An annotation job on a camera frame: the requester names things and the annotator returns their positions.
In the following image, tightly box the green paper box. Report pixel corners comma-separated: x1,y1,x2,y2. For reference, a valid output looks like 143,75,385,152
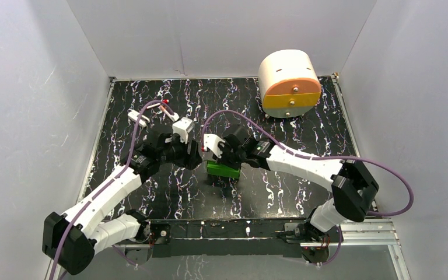
206,160,240,179

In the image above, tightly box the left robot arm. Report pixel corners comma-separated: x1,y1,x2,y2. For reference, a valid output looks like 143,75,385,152
41,132,202,275

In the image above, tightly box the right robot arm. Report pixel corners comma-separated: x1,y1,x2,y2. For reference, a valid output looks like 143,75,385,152
203,125,379,243

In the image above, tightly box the pink tube pen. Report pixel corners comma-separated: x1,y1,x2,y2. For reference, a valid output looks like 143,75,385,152
159,106,180,123

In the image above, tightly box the red capped marker pen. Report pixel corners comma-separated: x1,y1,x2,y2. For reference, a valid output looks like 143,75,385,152
146,99,169,109

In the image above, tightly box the small white plastic clip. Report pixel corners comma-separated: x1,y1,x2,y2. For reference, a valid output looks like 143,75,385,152
128,110,150,128

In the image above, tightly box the round cream drawer cabinet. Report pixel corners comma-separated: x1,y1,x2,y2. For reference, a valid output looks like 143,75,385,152
258,49,321,118

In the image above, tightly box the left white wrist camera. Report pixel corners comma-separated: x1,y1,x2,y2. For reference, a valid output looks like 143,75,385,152
172,117,195,144

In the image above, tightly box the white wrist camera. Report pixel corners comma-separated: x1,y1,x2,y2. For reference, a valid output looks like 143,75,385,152
202,134,226,160
172,117,195,144

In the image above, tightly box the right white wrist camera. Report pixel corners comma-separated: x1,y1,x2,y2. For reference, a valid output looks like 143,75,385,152
202,134,226,160

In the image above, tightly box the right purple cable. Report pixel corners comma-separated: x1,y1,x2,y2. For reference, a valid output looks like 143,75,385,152
199,110,415,267

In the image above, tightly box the purple cable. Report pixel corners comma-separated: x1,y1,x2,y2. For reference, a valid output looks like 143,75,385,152
199,110,415,267
49,99,180,280

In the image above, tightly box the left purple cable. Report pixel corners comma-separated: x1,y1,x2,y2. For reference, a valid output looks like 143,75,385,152
49,99,180,280

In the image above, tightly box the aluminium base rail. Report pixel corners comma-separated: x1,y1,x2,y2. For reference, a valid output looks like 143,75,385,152
54,220,398,249

